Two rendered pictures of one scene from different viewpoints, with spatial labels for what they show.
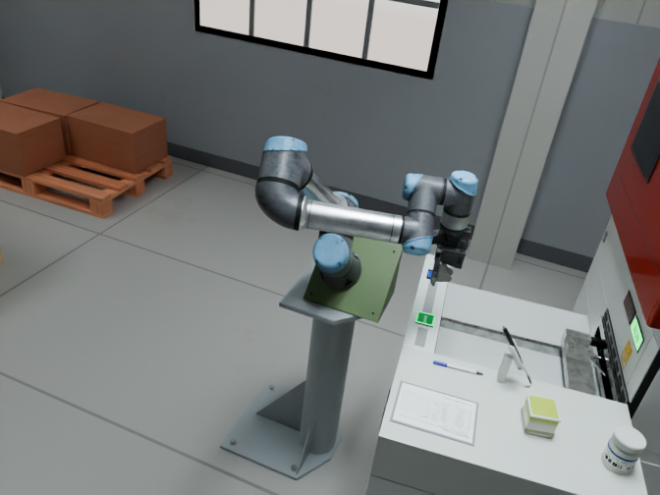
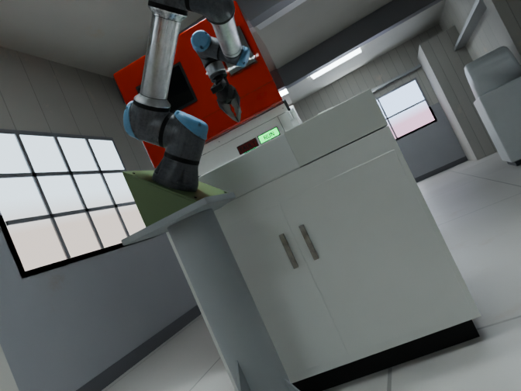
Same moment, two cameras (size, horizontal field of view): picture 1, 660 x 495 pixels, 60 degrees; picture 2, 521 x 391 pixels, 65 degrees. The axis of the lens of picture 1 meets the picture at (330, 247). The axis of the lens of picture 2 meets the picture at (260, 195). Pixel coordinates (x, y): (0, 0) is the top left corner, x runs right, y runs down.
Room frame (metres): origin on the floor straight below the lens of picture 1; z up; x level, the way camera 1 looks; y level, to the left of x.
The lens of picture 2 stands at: (1.46, 1.29, 0.68)
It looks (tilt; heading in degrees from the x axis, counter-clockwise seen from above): 4 degrees up; 271
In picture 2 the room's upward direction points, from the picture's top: 25 degrees counter-clockwise
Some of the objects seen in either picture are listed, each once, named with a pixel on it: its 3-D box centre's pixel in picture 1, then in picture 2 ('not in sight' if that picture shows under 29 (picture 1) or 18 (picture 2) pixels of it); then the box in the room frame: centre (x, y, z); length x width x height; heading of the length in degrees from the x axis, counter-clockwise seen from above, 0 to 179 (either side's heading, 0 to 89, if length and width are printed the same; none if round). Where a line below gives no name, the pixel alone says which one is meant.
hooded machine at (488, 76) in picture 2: not in sight; (508, 105); (-1.99, -4.24, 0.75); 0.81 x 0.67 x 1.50; 71
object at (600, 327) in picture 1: (606, 368); not in sight; (1.39, -0.90, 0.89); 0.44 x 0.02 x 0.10; 168
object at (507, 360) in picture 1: (513, 362); (295, 122); (1.20, -0.53, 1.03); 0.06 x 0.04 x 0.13; 78
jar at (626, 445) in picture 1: (623, 450); not in sight; (0.96, -0.75, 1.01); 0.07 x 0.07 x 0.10
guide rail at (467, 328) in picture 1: (513, 339); not in sight; (1.55, -0.66, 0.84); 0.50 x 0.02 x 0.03; 78
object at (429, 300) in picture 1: (425, 313); (232, 181); (1.56, -0.35, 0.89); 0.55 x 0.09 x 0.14; 168
